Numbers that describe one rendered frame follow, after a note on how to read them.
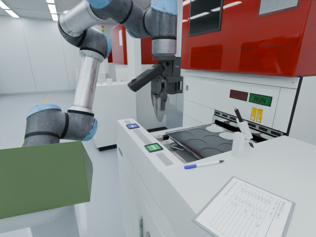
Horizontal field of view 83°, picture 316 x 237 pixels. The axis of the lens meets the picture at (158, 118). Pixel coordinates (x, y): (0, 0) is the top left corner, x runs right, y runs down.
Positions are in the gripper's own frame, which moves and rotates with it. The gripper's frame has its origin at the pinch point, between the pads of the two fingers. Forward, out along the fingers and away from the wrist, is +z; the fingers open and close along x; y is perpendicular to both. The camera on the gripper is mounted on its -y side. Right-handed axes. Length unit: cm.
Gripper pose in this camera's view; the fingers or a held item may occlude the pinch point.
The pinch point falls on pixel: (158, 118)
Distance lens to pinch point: 60.0
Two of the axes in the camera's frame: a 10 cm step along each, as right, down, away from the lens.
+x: -4.4, -2.8, 8.6
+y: 9.0, -1.4, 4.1
